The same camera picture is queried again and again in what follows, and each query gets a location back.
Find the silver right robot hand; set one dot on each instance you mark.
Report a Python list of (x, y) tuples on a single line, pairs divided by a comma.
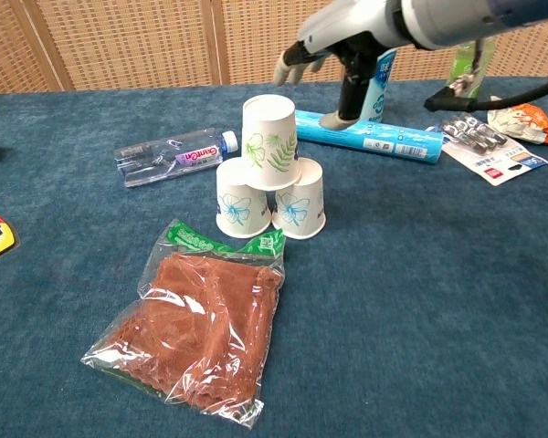
[(347, 23)]

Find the green flower paper cup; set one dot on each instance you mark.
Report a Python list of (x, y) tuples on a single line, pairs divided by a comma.
[(267, 137)]

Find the blue flower paper cup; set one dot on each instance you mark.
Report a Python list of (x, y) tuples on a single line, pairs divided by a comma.
[(239, 205), (301, 205)]

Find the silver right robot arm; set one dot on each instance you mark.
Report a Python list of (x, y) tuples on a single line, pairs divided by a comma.
[(461, 18)]

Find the white blue drink bottle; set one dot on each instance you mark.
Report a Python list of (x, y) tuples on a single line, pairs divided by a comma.
[(382, 82)]

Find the blue cylindrical bag roll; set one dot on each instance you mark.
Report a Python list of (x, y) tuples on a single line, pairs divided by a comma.
[(383, 137)]

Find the clear bottle green label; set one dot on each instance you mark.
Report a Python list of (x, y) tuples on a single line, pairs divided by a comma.
[(461, 64)]

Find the white blister card pack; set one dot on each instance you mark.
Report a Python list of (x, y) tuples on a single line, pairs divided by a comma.
[(493, 159)]

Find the orange white snack packet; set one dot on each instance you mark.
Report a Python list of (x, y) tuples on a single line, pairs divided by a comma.
[(525, 118)]

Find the wicker folding screen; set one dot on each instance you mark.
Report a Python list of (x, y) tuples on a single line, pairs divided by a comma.
[(141, 41)]

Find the clear bottle purple label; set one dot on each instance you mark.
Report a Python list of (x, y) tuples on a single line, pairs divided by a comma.
[(173, 157)]

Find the blue table cloth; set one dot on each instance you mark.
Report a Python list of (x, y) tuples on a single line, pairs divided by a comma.
[(438, 342)]

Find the brown towel in plastic bag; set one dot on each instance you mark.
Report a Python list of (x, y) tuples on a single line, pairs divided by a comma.
[(196, 328)]

